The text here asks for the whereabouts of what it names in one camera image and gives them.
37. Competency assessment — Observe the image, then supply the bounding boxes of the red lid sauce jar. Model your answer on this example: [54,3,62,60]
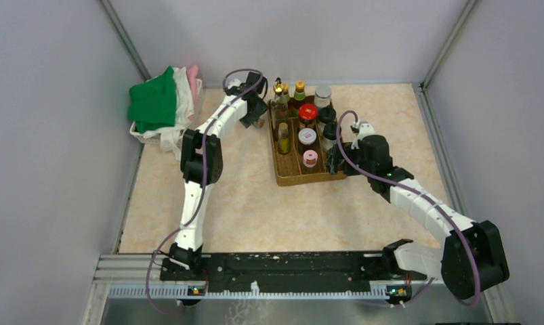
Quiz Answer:
[298,104,318,130]

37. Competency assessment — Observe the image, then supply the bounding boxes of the tall glass oil bottle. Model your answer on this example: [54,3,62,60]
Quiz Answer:
[271,77,289,120]

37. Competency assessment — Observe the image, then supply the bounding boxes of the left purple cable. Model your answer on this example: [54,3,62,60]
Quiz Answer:
[145,68,266,316]

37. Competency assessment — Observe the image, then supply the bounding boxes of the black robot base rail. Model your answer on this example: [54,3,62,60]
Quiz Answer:
[159,251,426,303]

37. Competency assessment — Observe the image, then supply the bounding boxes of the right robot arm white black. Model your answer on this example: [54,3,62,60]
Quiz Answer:
[326,135,510,300]

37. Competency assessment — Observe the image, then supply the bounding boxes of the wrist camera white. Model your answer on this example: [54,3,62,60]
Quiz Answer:
[225,79,243,96]
[350,121,376,150]

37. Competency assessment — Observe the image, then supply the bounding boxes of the yellow label pepper shaker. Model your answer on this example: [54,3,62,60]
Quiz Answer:
[278,122,290,154]

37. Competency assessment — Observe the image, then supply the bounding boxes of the pink lid spice jar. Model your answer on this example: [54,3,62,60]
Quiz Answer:
[302,150,318,169]

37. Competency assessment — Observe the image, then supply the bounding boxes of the white plastic basket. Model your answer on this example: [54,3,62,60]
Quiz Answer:
[129,78,205,146]

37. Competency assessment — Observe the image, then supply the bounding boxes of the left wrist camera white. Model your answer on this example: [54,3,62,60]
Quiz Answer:
[225,79,243,96]

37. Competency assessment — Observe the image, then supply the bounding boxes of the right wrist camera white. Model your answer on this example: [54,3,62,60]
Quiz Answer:
[350,121,376,150]

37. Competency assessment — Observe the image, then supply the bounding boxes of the white lid sauce jar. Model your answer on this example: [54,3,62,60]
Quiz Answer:
[297,128,317,154]

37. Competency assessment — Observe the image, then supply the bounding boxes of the pink cloth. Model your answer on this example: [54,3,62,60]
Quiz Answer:
[186,64,199,121]

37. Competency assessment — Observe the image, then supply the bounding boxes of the woven wicker divided tray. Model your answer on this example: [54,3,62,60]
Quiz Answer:
[267,100,346,186]

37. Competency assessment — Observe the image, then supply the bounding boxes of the silver lid salt jar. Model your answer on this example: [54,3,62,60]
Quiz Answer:
[314,85,332,110]

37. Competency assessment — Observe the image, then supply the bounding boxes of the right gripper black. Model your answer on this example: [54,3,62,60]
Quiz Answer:
[325,142,375,177]

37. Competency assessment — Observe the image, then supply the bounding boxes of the green cloth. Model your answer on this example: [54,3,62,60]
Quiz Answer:
[127,66,177,133]

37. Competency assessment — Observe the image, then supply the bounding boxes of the black lid clear jar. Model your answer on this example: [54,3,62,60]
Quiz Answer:
[322,121,337,152]
[318,105,337,127]

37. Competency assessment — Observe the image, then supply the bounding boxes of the yellow cap chili sauce bottle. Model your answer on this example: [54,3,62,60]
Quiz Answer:
[281,83,291,107]

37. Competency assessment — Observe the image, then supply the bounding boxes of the black cap dark jar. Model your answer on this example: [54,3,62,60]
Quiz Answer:
[325,148,343,175]

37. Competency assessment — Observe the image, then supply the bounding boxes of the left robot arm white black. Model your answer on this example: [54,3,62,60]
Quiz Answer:
[168,68,268,280]

